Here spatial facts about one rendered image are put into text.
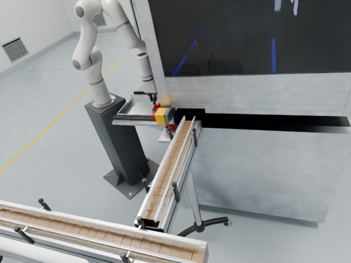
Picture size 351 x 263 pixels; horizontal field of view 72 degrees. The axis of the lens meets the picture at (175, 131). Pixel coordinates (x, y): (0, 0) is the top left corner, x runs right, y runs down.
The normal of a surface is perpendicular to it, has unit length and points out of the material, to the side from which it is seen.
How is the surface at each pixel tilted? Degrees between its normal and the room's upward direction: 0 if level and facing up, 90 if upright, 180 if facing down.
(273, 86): 90
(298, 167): 90
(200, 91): 90
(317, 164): 90
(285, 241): 0
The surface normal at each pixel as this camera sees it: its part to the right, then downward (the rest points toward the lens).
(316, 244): -0.17, -0.78
